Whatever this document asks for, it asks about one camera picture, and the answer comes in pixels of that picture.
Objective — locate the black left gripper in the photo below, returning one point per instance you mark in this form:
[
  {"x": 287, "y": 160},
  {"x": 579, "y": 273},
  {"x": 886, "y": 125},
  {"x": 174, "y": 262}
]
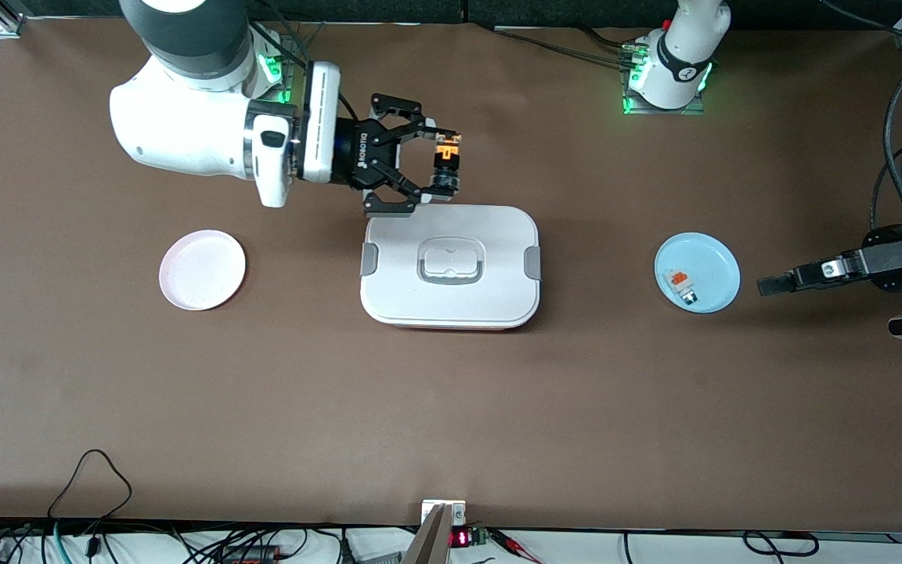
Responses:
[{"x": 892, "y": 257}]

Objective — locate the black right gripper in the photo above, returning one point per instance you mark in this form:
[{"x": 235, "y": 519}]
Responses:
[{"x": 356, "y": 157}]

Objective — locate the orange and black switch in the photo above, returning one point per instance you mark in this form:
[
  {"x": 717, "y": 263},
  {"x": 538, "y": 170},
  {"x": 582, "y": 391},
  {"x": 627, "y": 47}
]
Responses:
[{"x": 445, "y": 168}]

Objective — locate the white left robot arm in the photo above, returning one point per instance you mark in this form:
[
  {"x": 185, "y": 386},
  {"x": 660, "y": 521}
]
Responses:
[{"x": 678, "y": 55}]

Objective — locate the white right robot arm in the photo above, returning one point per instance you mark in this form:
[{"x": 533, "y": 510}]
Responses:
[{"x": 185, "y": 133}]

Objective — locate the light blue round plate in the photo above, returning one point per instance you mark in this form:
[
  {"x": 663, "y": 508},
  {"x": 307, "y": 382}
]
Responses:
[{"x": 713, "y": 274}]

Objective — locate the pink round plate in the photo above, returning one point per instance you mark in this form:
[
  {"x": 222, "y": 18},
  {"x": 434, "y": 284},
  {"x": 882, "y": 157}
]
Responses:
[{"x": 200, "y": 270}]

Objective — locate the red digit display board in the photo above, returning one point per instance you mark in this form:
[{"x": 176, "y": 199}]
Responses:
[{"x": 463, "y": 538}]

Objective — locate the red clip leads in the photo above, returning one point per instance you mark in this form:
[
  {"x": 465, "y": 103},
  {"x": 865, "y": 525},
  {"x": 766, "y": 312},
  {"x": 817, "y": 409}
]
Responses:
[{"x": 510, "y": 539}]

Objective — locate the orange black connector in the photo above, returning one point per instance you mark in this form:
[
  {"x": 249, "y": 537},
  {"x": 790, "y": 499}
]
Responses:
[{"x": 251, "y": 556}]

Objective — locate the white and orange switch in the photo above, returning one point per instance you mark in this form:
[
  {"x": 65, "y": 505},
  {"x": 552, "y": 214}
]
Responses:
[{"x": 680, "y": 285}]

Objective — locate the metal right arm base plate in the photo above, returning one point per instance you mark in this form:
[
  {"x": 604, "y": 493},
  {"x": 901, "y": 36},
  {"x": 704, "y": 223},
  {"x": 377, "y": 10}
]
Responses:
[{"x": 291, "y": 78}]

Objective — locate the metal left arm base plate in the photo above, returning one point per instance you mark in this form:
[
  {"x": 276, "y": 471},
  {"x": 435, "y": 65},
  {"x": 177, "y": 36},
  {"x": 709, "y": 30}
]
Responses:
[{"x": 698, "y": 108}]

